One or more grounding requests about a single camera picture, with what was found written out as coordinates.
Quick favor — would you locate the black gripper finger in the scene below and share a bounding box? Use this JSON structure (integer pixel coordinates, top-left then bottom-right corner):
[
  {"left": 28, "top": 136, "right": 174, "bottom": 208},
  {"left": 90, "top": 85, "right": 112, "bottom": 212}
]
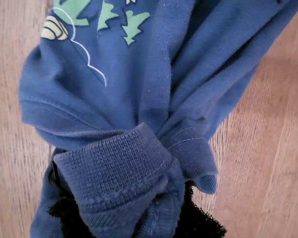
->
[
  {"left": 173, "top": 179, "right": 228, "bottom": 238},
  {"left": 47, "top": 194, "right": 97, "bottom": 238}
]

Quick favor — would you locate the blue printed T-shirt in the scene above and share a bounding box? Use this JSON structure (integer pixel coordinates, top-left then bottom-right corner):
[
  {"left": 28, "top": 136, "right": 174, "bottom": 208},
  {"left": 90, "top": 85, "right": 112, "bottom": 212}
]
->
[{"left": 18, "top": 0, "right": 298, "bottom": 238}]

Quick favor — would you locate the black twist tie wire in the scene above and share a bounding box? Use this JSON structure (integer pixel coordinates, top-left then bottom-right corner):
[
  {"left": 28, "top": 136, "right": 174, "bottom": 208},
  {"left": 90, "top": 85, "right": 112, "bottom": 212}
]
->
[{"left": 47, "top": 161, "right": 72, "bottom": 199}]

